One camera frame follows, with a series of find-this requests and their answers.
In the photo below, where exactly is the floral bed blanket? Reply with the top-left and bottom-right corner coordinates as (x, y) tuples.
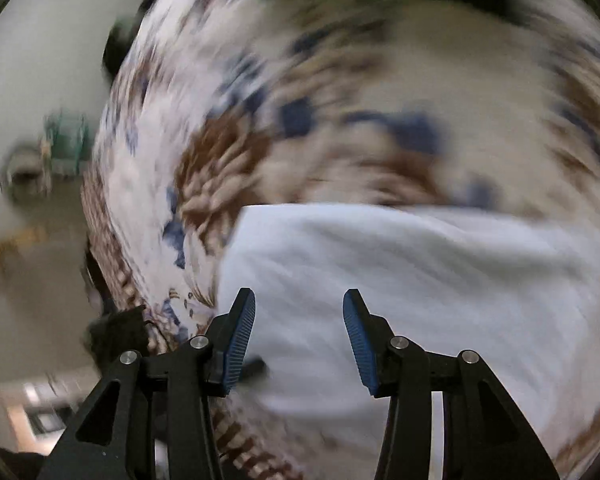
(80, 0), (600, 480)

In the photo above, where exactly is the white t-shirt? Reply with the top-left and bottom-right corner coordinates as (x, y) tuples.
(214, 204), (600, 443)

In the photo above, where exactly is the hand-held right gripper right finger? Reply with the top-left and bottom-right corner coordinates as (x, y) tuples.
(342, 288), (561, 480)

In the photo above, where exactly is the green plastic rack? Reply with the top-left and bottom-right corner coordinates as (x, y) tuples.
(44, 110), (92, 177)

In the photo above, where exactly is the dark clothes pile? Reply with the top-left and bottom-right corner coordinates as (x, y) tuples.
(102, 15), (148, 78)

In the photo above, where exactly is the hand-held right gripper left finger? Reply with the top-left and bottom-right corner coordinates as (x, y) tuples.
(37, 287), (257, 480)

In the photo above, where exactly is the round grey object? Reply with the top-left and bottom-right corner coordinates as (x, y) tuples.
(0, 144), (51, 201)

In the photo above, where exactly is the dark fuzzy object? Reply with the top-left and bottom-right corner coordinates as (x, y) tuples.
(85, 305), (151, 376)

